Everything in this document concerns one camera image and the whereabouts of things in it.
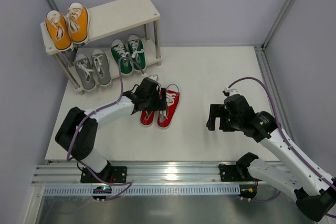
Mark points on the white wooden shoe shelf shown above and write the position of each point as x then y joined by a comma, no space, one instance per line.
110,19

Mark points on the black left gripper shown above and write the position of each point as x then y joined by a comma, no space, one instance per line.
159,100

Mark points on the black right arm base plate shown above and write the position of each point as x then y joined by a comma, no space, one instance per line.
229,173

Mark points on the left controller board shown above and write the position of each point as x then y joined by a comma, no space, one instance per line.
102,193

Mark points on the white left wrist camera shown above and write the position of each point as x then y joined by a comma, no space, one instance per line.
152,76

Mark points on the right controller board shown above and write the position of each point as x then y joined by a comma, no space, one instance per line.
248,192

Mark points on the aluminium mounting rail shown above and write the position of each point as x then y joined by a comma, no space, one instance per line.
61,172

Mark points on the green canvas sneaker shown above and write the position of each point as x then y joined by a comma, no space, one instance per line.
120,55
136,49

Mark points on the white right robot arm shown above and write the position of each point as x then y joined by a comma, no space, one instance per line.
312,189

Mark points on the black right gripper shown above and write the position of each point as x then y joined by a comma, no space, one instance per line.
220,116

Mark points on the slotted grey cable duct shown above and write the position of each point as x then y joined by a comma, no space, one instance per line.
147,190

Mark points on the red canvas sneaker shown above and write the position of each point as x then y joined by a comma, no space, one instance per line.
172,98
147,118

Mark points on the controller board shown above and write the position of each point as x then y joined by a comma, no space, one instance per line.
248,192
102,193

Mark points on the right aluminium frame post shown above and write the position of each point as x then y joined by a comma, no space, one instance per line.
261,50

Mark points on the grey canvas sneaker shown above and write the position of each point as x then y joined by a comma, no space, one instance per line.
84,70
102,67

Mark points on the orange canvas sneaker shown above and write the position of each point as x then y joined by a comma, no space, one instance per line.
79,21
58,31

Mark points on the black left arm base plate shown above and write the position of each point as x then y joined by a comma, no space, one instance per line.
118,174

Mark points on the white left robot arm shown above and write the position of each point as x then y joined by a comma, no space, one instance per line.
77,133

